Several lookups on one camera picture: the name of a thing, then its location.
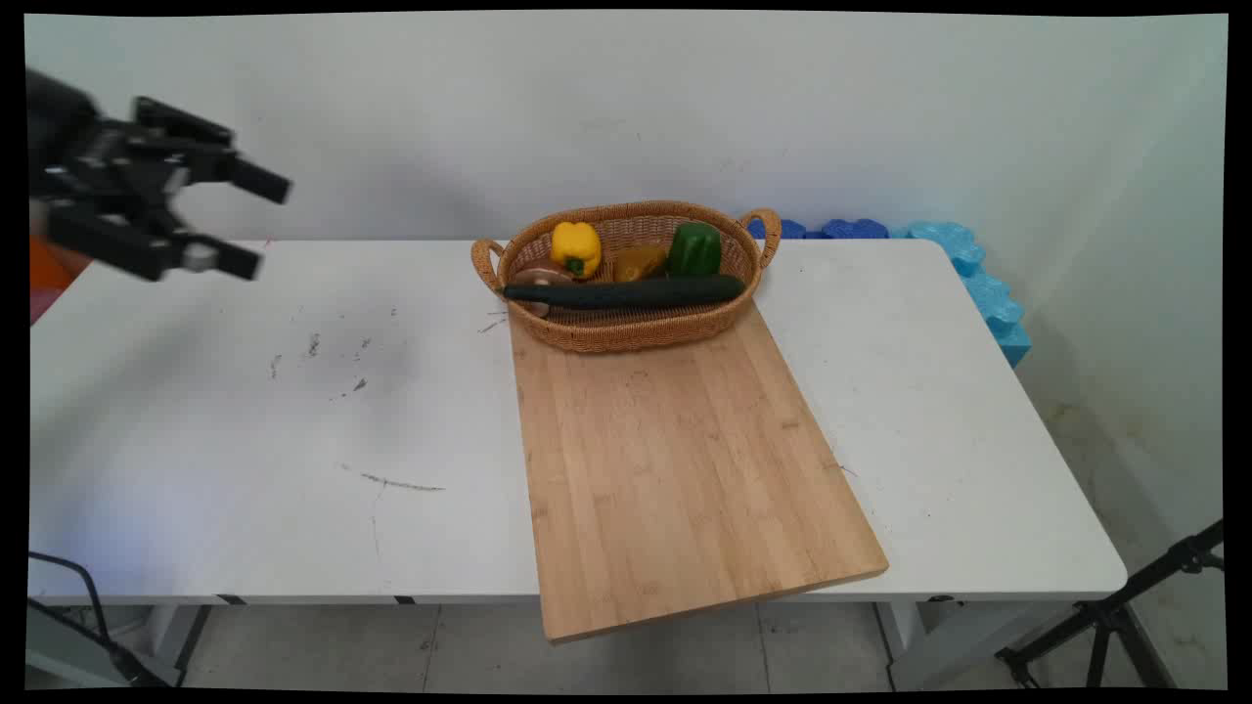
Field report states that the light blue foam mat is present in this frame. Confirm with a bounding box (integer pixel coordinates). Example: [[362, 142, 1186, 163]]
[[888, 221, 1034, 370]]

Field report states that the green bell pepper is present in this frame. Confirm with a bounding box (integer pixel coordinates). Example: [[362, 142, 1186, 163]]
[[668, 222, 724, 279]]

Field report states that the dark green cucumber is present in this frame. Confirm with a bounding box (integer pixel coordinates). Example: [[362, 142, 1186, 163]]
[[502, 275, 747, 312]]

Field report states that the bamboo cutting board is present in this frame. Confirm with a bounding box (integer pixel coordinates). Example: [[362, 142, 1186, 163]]
[[508, 298, 890, 644]]

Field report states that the black tripod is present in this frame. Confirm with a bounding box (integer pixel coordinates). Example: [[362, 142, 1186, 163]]
[[995, 518, 1227, 691]]

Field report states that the black cable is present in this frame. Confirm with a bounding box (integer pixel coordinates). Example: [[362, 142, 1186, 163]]
[[27, 551, 150, 686]]

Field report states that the orange object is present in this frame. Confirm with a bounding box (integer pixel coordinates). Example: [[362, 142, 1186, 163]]
[[28, 235, 95, 326]]

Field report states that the yellow bell pepper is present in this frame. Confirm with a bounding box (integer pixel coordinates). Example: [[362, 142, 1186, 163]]
[[550, 222, 604, 281]]

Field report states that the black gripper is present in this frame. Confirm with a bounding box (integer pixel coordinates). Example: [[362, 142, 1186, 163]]
[[27, 68, 293, 284]]

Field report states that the white table leg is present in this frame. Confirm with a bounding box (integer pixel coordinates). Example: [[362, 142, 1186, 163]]
[[873, 597, 1082, 692], [145, 603, 213, 687]]

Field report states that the woven wicker basket with handles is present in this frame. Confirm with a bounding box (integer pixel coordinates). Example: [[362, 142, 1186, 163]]
[[470, 200, 783, 354]]

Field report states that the dark blue foam mat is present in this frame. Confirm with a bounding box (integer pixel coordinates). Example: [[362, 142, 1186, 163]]
[[746, 217, 892, 242]]

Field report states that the brown mushroom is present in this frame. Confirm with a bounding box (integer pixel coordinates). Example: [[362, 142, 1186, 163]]
[[514, 262, 575, 320]]

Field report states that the yellow-brown potato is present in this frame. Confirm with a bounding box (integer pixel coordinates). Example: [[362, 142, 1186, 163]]
[[612, 244, 670, 284]]

